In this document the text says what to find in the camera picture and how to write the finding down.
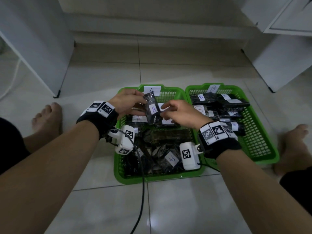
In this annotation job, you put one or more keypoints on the person's left hand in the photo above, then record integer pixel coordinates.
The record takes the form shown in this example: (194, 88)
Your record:
(124, 102)

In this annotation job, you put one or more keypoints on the person's right hand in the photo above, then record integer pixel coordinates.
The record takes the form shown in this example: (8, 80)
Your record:
(187, 114)

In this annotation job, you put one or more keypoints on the black packet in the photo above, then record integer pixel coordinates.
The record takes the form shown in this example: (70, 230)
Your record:
(151, 119)
(210, 112)

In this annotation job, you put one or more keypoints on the green plastic basket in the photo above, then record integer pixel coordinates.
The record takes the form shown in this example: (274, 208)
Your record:
(146, 179)
(260, 143)

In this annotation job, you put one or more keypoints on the person's left forearm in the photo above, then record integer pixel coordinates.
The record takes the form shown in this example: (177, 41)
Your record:
(48, 173)

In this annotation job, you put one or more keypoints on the person's left leg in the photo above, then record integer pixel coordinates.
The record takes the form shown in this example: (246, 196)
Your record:
(41, 142)

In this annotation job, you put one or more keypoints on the person's leg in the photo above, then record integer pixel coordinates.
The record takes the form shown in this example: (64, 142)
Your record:
(41, 142)
(292, 165)

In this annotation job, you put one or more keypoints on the person's right foot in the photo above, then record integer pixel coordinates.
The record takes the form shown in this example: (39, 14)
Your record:
(293, 141)

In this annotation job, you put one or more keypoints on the person's right leg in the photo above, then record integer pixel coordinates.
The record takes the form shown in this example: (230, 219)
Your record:
(292, 165)

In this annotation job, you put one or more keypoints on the black wristband with marker tags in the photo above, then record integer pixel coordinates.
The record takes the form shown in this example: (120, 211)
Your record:
(97, 121)
(221, 148)

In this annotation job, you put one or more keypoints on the white desk side panel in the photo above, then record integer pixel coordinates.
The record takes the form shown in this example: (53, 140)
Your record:
(36, 46)

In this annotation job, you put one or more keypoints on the white desk cabinet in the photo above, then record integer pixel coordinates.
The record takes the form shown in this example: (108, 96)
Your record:
(280, 60)

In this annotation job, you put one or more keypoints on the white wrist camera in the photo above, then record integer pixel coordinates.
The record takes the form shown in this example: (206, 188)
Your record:
(189, 163)
(124, 143)

